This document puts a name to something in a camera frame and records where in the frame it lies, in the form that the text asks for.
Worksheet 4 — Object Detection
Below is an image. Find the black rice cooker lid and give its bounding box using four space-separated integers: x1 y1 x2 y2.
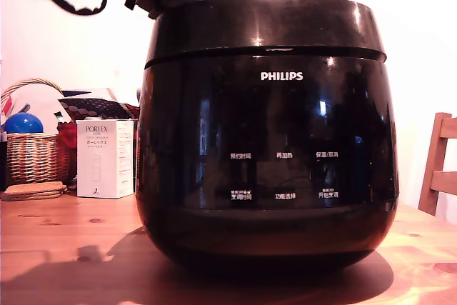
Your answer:
144 0 388 69

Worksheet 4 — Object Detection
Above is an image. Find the black Philips rice cooker body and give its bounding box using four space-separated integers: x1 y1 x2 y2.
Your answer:
135 46 400 276

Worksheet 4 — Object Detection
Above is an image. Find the dark red dotted box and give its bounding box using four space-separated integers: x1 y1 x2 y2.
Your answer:
59 97 141 121

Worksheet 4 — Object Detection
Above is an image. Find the white printed bag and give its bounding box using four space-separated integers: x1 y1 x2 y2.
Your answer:
6 85 73 134

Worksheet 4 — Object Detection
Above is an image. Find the white Porlex cardboard box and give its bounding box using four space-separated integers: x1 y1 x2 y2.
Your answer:
76 119 135 199

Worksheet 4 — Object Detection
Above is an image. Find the red mesh bag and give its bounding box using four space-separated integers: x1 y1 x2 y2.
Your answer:
56 121 79 178

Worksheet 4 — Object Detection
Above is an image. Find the blue ball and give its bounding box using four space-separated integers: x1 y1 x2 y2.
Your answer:
2 112 45 135

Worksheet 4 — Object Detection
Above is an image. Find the woven wicker basket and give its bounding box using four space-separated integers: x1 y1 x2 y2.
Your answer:
1 78 71 186

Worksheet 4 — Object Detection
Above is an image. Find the wooden chair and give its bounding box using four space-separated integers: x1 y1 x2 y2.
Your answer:
417 111 457 217

